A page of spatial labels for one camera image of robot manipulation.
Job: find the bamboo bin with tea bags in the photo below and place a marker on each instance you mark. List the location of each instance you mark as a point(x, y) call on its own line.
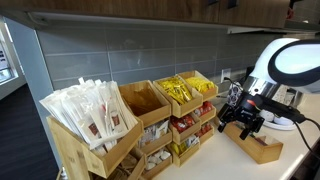
point(156, 143)

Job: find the wooden wall cabinet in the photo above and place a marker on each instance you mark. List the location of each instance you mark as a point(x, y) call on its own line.
point(150, 8)

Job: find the small red packets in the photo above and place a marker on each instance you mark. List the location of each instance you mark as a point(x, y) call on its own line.
point(205, 129)

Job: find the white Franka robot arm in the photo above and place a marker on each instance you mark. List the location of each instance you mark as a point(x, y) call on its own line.
point(290, 66)

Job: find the under-cabinet light strip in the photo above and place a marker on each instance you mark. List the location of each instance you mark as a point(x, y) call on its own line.
point(116, 19)

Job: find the red packets pile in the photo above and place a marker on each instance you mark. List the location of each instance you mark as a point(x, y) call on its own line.
point(204, 108)

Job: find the white wrapped cutlery packets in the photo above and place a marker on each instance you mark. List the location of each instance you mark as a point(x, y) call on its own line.
point(90, 110)

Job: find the white wall outlet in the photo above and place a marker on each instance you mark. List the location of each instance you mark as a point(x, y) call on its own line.
point(225, 75)

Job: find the bamboo bin with mixed packets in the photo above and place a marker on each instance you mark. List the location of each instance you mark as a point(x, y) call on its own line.
point(186, 156)

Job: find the bright yellow packets pile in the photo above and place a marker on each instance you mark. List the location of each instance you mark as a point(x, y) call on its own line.
point(199, 84)

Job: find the gold sachets pile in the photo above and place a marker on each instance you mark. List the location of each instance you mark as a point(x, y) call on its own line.
point(180, 95)

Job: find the brown sugar packets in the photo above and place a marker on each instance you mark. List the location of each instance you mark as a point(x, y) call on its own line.
point(126, 165)

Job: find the white round plate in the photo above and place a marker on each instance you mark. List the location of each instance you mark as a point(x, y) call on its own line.
point(283, 127)

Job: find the white creamer cups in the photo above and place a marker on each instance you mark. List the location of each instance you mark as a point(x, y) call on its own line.
point(156, 158)

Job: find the metal container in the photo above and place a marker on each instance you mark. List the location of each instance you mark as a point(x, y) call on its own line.
point(296, 99)

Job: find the brown wooden stir sticks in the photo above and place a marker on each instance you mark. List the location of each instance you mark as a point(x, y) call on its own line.
point(143, 100)

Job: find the bamboo bin with stir sticks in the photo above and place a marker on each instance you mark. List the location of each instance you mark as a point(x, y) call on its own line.
point(155, 113)

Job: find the white tea bag packets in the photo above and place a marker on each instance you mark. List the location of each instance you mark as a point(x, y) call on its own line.
point(154, 130)

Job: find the window with frame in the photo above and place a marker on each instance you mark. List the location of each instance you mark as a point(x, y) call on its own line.
point(5, 60)

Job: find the large bamboo cutlery rack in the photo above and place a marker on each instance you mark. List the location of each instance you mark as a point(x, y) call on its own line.
point(76, 156)

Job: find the black box appliance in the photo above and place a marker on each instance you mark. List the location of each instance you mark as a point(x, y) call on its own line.
point(249, 71)

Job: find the bamboo bin with yellow packets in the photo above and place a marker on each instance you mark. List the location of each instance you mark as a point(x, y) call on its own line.
point(208, 94)

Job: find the narrow bamboo bin, red packets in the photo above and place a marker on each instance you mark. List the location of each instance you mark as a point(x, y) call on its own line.
point(209, 115)

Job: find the long bamboo tray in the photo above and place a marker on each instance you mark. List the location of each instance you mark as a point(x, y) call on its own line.
point(253, 148)

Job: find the bamboo bin with creamer cups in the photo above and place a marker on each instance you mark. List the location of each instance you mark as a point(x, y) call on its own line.
point(160, 168)

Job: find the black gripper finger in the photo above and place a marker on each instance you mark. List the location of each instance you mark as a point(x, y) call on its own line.
point(222, 127)
point(245, 134)

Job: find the bamboo bin with gold sachets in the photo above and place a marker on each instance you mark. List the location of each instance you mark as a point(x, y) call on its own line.
point(183, 108)

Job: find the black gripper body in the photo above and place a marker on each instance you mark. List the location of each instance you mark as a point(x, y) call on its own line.
point(243, 115)

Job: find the yellow and white packets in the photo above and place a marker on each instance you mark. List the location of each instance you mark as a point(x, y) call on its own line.
point(184, 146)

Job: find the red sachets pile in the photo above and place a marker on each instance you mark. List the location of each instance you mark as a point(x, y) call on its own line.
point(182, 123)

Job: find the red wall device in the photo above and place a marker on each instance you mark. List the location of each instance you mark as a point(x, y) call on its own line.
point(290, 13)

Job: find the bamboo bin with brown packets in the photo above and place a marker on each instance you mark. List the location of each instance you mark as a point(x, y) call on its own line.
point(136, 171)

